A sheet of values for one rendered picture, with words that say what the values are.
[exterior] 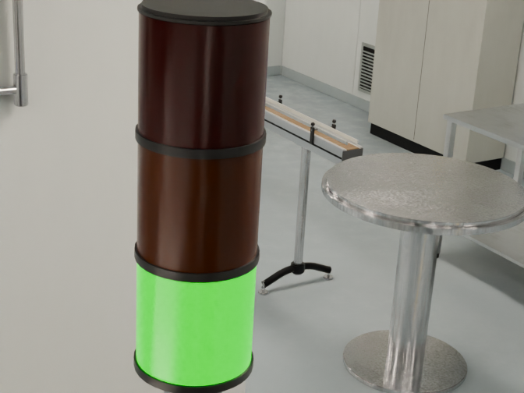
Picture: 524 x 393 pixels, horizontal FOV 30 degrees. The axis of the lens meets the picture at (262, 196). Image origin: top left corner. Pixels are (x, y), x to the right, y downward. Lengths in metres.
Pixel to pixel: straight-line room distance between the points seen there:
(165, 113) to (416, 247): 4.16
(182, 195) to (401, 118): 7.66
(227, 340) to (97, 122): 1.57
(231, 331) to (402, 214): 3.72
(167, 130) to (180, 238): 0.04
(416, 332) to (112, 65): 3.01
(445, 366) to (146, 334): 4.47
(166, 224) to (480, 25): 6.93
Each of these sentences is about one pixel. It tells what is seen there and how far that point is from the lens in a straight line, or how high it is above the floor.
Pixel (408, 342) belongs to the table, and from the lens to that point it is 4.71.
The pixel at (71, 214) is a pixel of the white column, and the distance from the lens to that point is 1.99.
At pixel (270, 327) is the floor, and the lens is 5.07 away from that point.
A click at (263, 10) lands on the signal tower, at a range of 0.36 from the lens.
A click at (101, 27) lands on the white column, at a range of 1.91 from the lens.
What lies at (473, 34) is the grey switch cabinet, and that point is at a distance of 7.33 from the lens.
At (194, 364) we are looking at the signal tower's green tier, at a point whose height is 2.21.
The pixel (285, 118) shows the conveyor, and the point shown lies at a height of 0.93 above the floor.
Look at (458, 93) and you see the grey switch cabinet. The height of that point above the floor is 0.61.
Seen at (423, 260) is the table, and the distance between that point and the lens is 4.53.
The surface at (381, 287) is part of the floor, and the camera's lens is 5.60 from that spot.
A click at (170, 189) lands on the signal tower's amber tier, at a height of 2.28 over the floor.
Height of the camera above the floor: 2.41
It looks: 21 degrees down
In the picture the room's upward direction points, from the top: 3 degrees clockwise
